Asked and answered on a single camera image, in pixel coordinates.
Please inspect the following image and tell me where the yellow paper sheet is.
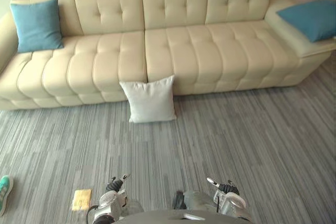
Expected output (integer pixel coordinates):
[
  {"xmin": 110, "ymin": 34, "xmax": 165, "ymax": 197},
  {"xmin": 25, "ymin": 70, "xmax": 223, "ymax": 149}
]
[{"xmin": 71, "ymin": 188, "xmax": 92, "ymax": 211}]

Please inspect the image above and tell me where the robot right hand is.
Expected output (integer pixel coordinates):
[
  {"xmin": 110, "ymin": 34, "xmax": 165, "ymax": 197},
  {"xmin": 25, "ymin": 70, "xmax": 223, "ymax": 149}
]
[{"xmin": 206, "ymin": 177, "xmax": 240, "ymax": 195}]

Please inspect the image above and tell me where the flat teal cushion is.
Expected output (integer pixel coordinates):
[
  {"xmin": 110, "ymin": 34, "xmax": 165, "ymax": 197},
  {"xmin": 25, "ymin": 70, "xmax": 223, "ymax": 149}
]
[{"xmin": 276, "ymin": 0, "xmax": 336, "ymax": 43}]

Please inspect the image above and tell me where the white square cushion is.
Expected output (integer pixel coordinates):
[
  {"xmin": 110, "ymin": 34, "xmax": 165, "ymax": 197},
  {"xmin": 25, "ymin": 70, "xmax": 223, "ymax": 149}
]
[{"xmin": 119, "ymin": 74, "xmax": 177, "ymax": 123}]

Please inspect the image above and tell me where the cream leather tufted sofa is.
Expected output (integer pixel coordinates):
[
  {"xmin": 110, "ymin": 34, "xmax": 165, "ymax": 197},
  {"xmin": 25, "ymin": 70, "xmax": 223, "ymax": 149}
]
[{"xmin": 0, "ymin": 0, "xmax": 336, "ymax": 111}]

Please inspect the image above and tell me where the square teal cushion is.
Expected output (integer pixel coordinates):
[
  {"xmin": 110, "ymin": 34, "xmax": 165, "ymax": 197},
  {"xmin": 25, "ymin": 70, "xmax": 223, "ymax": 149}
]
[{"xmin": 9, "ymin": 0, "xmax": 65, "ymax": 54}]

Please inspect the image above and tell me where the person's green shoe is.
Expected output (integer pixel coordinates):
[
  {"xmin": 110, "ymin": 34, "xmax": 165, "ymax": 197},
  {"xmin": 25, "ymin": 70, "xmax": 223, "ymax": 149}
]
[{"xmin": 0, "ymin": 174, "xmax": 14, "ymax": 216}]

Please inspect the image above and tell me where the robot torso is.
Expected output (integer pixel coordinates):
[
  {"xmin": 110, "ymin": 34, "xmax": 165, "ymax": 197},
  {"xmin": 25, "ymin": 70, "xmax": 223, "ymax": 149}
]
[{"xmin": 111, "ymin": 209, "xmax": 251, "ymax": 224}]

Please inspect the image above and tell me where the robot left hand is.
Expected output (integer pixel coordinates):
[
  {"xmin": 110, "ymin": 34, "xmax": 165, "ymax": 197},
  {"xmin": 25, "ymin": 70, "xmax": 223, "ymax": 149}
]
[{"xmin": 106, "ymin": 173, "xmax": 131, "ymax": 193}]

